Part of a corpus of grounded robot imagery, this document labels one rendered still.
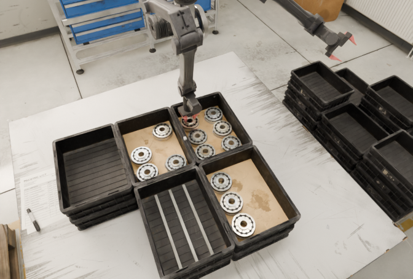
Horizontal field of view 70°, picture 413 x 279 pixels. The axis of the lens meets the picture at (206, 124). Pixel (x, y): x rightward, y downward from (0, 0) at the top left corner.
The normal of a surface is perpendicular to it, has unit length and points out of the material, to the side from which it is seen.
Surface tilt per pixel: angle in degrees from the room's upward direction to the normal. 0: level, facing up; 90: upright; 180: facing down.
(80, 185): 0
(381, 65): 0
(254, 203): 0
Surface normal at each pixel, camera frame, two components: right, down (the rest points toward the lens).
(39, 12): 0.46, 0.68
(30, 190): 0.00, -0.64
